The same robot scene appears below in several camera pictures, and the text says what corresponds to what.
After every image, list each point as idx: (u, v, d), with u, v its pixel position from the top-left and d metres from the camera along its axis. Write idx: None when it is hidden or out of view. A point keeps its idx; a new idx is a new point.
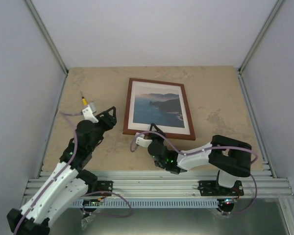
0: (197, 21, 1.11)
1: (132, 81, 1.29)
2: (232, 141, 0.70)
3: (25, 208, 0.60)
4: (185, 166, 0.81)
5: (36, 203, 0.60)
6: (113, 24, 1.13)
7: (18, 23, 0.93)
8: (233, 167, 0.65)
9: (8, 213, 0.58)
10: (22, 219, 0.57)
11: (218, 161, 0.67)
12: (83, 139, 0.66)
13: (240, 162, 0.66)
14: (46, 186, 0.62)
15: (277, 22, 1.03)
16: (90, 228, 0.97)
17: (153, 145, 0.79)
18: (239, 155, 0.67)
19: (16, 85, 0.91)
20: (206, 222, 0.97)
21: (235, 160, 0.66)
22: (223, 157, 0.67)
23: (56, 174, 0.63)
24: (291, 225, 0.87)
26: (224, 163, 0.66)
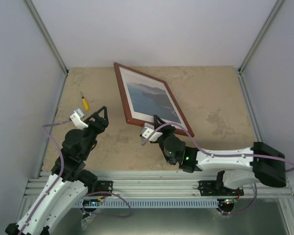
0: (197, 21, 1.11)
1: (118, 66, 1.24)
2: (271, 150, 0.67)
3: (21, 223, 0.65)
4: (205, 165, 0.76)
5: (31, 218, 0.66)
6: (114, 23, 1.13)
7: (17, 23, 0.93)
8: (277, 178, 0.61)
9: (6, 229, 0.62)
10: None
11: (263, 170, 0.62)
12: (73, 151, 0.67)
13: (281, 174, 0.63)
14: (39, 201, 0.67)
15: (277, 22, 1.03)
16: (90, 228, 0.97)
17: (172, 140, 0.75)
18: (279, 166, 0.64)
19: (16, 85, 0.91)
20: (206, 222, 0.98)
21: (277, 171, 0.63)
22: (268, 167, 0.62)
23: (48, 188, 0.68)
24: (291, 225, 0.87)
26: (268, 174, 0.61)
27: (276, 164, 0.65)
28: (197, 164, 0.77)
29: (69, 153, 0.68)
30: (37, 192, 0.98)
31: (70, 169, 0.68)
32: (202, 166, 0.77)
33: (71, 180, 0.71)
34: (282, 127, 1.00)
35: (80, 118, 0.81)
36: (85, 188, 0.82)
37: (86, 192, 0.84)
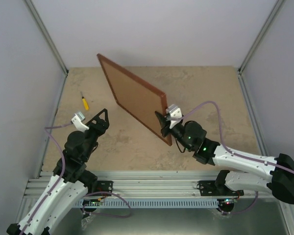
0: (197, 21, 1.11)
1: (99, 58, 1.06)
2: None
3: (22, 223, 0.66)
4: (221, 160, 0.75)
5: (32, 218, 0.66)
6: (113, 23, 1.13)
7: (17, 23, 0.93)
8: (292, 194, 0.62)
9: (8, 228, 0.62)
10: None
11: (283, 182, 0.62)
12: (75, 152, 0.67)
13: None
14: (40, 202, 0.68)
15: (277, 22, 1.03)
16: (90, 228, 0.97)
17: (194, 127, 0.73)
18: None
19: (16, 85, 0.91)
20: (206, 222, 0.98)
21: None
22: (288, 181, 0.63)
23: (50, 188, 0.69)
24: (292, 226, 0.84)
26: (286, 187, 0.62)
27: None
28: (212, 157, 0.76)
29: (71, 155, 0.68)
30: (37, 192, 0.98)
31: (72, 170, 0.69)
32: (217, 161, 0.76)
33: (72, 181, 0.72)
34: (282, 127, 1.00)
35: (81, 120, 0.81)
36: (85, 188, 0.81)
37: (86, 192, 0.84)
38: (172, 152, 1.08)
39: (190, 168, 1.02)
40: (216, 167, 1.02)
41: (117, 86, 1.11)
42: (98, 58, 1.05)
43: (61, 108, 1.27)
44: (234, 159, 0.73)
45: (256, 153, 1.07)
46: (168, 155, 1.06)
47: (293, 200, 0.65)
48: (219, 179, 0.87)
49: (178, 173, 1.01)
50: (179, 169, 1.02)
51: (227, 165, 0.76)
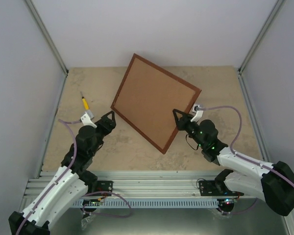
0: (197, 21, 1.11)
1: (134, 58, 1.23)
2: None
3: (26, 211, 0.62)
4: (223, 159, 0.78)
5: (37, 206, 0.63)
6: (113, 23, 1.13)
7: (17, 23, 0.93)
8: (280, 200, 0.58)
9: (10, 215, 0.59)
10: (24, 222, 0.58)
11: (270, 184, 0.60)
12: (85, 144, 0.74)
13: (288, 200, 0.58)
14: (47, 190, 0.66)
15: (277, 22, 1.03)
16: (90, 228, 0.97)
17: (207, 125, 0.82)
18: (293, 194, 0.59)
19: (16, 85, 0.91)
20: (206, 222, 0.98)
21: (286, 196, 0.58)
22: (277, 186, 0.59)
23: (58, 177, 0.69)
24: (292, 227, 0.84)
26: (272, 190, 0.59)
27: (291, 193, 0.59)
28: (217, 155, 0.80)
29: (81, 148, 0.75)
30: (37, 192, 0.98)
31: (80, 162, 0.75)
32: (220, 160, 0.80)
33: (77, 176, 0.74)
34: (282, 127, 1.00)
35: (90, 118, 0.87)
36: (85, 187, 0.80)
37: (86, 191, 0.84)
38: (172, 152, 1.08)
39: (190, 168, 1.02)
40: (215, 167, 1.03)
41: (134, 87, 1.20)
42: (134, 57, 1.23)
43: (62, 108, 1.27)
44: (232, 159, 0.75)
45: (256, 153, 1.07)
46: (168, 155, 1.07)
47: (284, 210, 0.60)
48: (219, 176, 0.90)
49: (178, 173, 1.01)
50: (179, 169, 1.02)
51: (229, 166, 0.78)
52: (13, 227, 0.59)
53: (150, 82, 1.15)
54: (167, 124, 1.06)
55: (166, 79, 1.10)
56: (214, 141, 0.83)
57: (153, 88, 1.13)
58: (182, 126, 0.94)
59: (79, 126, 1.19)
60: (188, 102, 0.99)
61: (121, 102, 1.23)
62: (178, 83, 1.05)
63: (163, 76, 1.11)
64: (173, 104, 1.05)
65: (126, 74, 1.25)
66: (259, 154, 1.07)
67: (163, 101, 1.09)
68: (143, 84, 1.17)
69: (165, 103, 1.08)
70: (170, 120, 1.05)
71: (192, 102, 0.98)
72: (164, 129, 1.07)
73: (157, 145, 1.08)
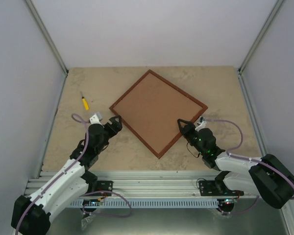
0: (197, 21, 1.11)
1: (148, 73, 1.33)
2: (283, 169, 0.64)
3: (34, 196, 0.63)
4: (220, 163, 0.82)
5: (45, 192, 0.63)
6: (113, 23, 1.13)
7: (17, 23, 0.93)
8: (272, 191, 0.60)
9: (17, 198, 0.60)
10: (31, 205, 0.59)
11: (260, 176, 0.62)
12: (93, 140, 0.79)
13: (280, 191, 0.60)
14: (55, 178, 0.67)
15: (277, 22, 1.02)
16: (90, 228, 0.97)
17: (205, 132, 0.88)
18: (283, 185, 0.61)
19: (16, 85, 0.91)
20: (206, 222, 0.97)
21: (277, 187, 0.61)
22: (267, 177, 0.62)
23: (66, 168, 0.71)
24: (292, 226, 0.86)
26: (262, 181, 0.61)
27: (283, 185, 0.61)
28: (215, 159, 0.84)
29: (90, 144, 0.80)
30: None
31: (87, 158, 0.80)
32: (218, 164, 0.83)
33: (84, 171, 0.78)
34: (282, 127, 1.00)
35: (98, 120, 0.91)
36: (85, 184, 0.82)
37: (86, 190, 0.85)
38: (172, 152, 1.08)
39: (190, 168, 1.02)
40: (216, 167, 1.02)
41: (141, 95, 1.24)
42: (148, 72, 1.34)
43: (62, 108, 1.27)
44: (226, 159, 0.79)
45: (256, 153, 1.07)
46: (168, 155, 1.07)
47: (278, 203, 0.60)
48: (219, 176, 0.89)
49: (178, 173, 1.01)
50: (179, 169, 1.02)
51: (227, 169, 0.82)
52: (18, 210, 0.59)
53: (160, 94, 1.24)
54: (170, 132, 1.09)
55: (176, 94, 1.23)
56: (213, 149, 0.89)
57: (160, 99, 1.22)
58: (186, 132, 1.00)
59: (79, 126, 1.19)
60: (193, 115, 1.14)
61: (123, 106, 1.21)
62: (187, 100, 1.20)
63: (173, 92, 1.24)
64: (178, 115, 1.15)
65: (135, 83, 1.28)
66: (259, 153, 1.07)
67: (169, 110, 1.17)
68: (153, 95, 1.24)
69: (172, 114, 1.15)
70: (173, 129, 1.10)
71: (197, 115, 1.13)
72: (165, 137, 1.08)
73: (152, 149, 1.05)
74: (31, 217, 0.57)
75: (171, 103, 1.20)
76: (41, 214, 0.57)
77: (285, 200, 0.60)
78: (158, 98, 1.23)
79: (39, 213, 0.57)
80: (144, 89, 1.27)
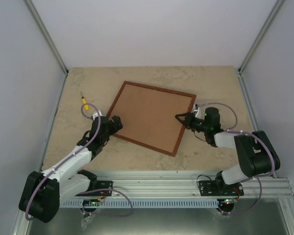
0: (197, 20, 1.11)
1: (125, 83, 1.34)
2: (269, 144, 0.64)
3: (47, 171, 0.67)
4: (217, 139, 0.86)
5: (58, 169, 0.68)
6: (113, 23, 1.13)
7: (18, 22, 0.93)
8: (247, 157, 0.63)
9: (33, 172, 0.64)
10: (46, 178, 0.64)
11: (242, 143, 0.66)
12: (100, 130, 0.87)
13: (256, 160, 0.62)
14: (67, 158, 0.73)
15: (277, 23, 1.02)
16: (90, 228, 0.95)
17: (212, 109, 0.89)
18: (263, 156, 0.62)
19: (17, 86, 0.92)
20: (206, 221, 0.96)
21: (255, 156, 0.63)
22: (249, 146, 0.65)
23: (76, 151, 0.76)
24: (291, 225, 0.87)
26: (241, 147, 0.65)
27: (262, 156, 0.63)
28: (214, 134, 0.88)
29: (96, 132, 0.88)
30: None
31: (94, 147, 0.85)
32: (216, 139, 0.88)
33: (87, 159, 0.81)
34: (281, 128, 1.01)
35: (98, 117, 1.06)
36: (86, 180, 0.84)
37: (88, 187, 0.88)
38: None
39: (190, 168, 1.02)
40: (215, 167, 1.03)
41: (127, 106, 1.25)
42: (124, 84, 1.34)
43: (62, 108, 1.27)
44: (221, 134, 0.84)
45: None
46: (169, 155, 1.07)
47: (250, 171, 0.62)
48: (219, 173, 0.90)
49: (178, 173, 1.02)
50: (179, 169, 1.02)
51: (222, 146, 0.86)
52: (33, 183, 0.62)
53: (147, 100, 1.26)
54: (174, 132, 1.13)
55: (162, 94, 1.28)
56: (216, 126, 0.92)
57: (153, 102, 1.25)
58: (189, 121, 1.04)
59: (79, 126, 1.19)
60: (189, 105, 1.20)
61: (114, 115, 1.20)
62: (174, 96, 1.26)
63: (159, 93, 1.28)
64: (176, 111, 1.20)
65: (118, 96, 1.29)
66: None
67: (165, 109, 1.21)
68: (140, 98, 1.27)
69: (167, 113, 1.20)
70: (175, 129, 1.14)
71: (191, 105, 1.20)
72: (169, 138, 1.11)
73: (164, 150, 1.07)
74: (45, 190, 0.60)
75: (168, 103, 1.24)
76: (55, 187, 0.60)
77: (258, 171, 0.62)
78: (150, 101, 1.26)
79: (53, 185, 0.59)
80: (129, 96, 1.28)
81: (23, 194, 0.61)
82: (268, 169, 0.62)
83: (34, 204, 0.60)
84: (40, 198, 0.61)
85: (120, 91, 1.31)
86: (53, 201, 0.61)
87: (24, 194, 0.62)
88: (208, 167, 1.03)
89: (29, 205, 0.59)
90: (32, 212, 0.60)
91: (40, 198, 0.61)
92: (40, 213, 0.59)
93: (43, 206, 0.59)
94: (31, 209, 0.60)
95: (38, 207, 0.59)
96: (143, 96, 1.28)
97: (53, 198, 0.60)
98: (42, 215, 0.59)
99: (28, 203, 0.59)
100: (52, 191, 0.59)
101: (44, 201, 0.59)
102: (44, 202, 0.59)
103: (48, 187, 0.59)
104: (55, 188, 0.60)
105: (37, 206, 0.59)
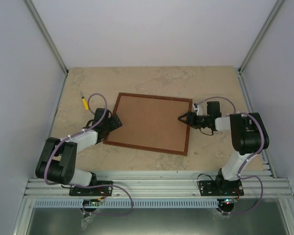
0: (197, 20, 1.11)
1: (121, 95, 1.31)
2: (262, 125, 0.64)
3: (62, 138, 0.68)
4: (217, 123, 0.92)
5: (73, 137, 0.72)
6: (113, 22, 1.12)
7: (18, 21, 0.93)
8: (238, 132, 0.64)
9: (48, 137, 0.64)
10: (63, 141, 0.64)
11: None
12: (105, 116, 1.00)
13: (246, 137, 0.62)
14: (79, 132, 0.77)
15: (277, 23, 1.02)
16: (90, 228, 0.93)
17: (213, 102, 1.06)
18: (254, 134, 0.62)
19: (16, 86, 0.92)
20: (206, 222, 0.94)
21: (246, 133, 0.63)
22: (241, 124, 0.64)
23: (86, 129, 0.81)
24: (291, 225, 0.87)
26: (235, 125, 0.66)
27: (253, 134, 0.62)
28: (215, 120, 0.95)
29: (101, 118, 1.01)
30: (37, 192, 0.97)
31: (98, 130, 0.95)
32: (216, 123, 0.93)
33: (92, 140, 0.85)
34: (280, 128, 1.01)
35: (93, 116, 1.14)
36: (87, 175, 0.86)
37: (87, 185, 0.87)
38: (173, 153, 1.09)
39: (190, 168, 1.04)
40: (215, 167, 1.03)
41: (127, 115, 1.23)
42: (120, 95, 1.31)
43: (62, 108, 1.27)
44: (222, 118, 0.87)
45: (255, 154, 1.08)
46: (168, 155, 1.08)
47: (239, 147, 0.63)
48: (219, 171, 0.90)
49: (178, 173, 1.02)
50: (179, 169, 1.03)
51: (221, 128, 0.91)
52: (51, 147, 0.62)
53: (146, 106, 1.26)
54: (178, 138, 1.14)
55: (161, 103, 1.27)
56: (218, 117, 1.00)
57: (154, 106, 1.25)
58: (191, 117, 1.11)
59: (80, 126, 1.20)
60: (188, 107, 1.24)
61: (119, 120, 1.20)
62: (172, 102, 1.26)
63: (157, 99, 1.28)
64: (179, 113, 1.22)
65: (117, 108, 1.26)
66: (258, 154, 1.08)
67: (168, 112, 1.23)
68: (139, 107, 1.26)
69: (169, 115, 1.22)
70: (178, 130, 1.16)
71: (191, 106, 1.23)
72: (174, 144, 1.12)
73: (177, 149, 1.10)
74: (63, 152, 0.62)
75: (169, 105, 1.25)
76: (74, 148, 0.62)
77: (248, 148, 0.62)
78: (152, 105, 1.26)
79: (72, 146, 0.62)
80: (128, 105, 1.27)
81: (41, 157, 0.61)
82: (257, 148, 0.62)
83: (52, 169, 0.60)
84: (57, 163, 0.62)
85: (117, 103, 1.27)
86: (71, 164, 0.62)
87: (41, 158, 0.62)
88: (208, 167, 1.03)
89: (47, 170, 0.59)
90: (50, 177, 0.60)
91: (58, 162, 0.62)
92: (58, 176, 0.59)
93: (61, 169, 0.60)
94: (49, 175, 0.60)
95: (56, 171, 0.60)
96: (143, 102, 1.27)
97: (71, 160, 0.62)
98: (61, 179, 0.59)
99: (46, 167, 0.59)
100: (71, 151, 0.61)
101: (63, 163, 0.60)
102: (63, 165, 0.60)
103: (67, 148, 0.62)
104: (74, 149, 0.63)
105: (55, 171, 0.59)
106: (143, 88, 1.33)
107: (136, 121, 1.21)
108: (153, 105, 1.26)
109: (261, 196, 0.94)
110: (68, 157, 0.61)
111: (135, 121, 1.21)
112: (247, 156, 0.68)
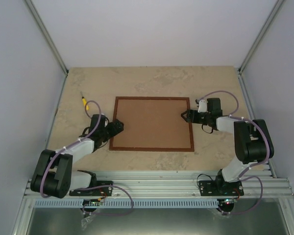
0: (196, 21, 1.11)
1: (118, 100, 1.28)
2: (267, 134, 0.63)
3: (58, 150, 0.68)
4: (219, 122, 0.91)
5: (68, 148, 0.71)
6: (113, 23, 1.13)
7: (17, 22, 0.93)
8: (242, 142, 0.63)
9: (44, 149, 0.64)
10: (58, 154, 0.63)
11: (240, 129, 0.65)
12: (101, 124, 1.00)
13: (251, 147, 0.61)
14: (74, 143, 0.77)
15: (277, 23, 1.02)
16: (90, 228, 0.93)
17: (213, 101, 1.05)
18: (259, 145, 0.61)
19: (16, 86, 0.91)
20: (206, 222, 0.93)
21: (250, 142, 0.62)
22: (247, 133, 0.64)
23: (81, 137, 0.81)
24: (292, 225, 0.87)
26: (239, 132, 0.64)
27: (258, 145, 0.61)
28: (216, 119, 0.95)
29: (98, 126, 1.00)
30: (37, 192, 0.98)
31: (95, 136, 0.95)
32: (217, 123, 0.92)
33: (89, 148, 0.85)
34: (280, 128, 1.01)
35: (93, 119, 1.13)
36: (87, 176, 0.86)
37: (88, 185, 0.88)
38: (173, 152, 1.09)
39: (190, 168, 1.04)
40: (215, 167, 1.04)
41: (126, 116, 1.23)
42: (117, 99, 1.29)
43: (62, 108, 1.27)
44: (224, 118, 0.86)
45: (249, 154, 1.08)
46: (168, 155, 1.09)
47: (243, 157, 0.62)
48: (219, 171, 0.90)
49: (178, 173, 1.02)
50: (179, 169, 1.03)
51: (222, 129, 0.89)
52: (46, 160, 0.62)
53: (146, 107, 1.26)
54: (178, 138, 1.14)
55: (161, 103, 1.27)
56: (218, 113, 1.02)
57: (154, 106, 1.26)
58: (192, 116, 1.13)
59: (80, 125, 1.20)
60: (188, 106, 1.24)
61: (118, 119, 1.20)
62: (172, 102, 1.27)
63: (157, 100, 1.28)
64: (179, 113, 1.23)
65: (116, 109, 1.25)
66: None
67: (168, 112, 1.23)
68: (138, 107, 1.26)
69: (169, 115, 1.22)
70: (178, 131, 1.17)
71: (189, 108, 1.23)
72: (174, 144, 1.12)
73: (178, 148, 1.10)
74: (59, 164, 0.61)
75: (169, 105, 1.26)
76: (69, 160, 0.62)
77: (253, 157, 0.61)
78: (152, 105, 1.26)
79: (67, 158, 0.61)
80: (128, 105, 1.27)
81: (36, 171, 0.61)
82: (261, 158, 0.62)
83: (47, 182, 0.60)
84: (53, 176, 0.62)
85: (117, 103, 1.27)
86: (66, 177, 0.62)
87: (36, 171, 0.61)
88: (208, 168, 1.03)
89: (43, 184, 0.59)
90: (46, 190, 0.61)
91: (53, 176, 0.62)
92: (54, 190, 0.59)
93: (57, 183, 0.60)
94: (44, 189, 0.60)
95: (52, 184, 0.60)
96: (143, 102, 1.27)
97: (67, 173, 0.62)
98: (57, 193, 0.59)
99: (41, 181, 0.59)
100: (66, 164, 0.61)
101: (59, 177, 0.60)
102: (59, 178, 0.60)
103: (62, 160, 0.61)
104: (69, 161, 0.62)
105: (50, 184, 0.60)
106: (143, 88, 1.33)
107: (136, 121, 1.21)
108: (154, 105, 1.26)
109: (261, 196, 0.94)
110: (63, 171, 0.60)
111: (135, 121, 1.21)
112: (250, 165, 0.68)
